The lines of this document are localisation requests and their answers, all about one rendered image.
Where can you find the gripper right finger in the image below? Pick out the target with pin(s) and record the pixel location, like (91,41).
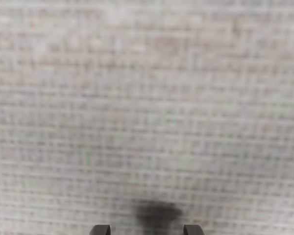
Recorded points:
(193,230)

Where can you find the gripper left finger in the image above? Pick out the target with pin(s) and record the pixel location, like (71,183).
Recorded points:
(100,230)

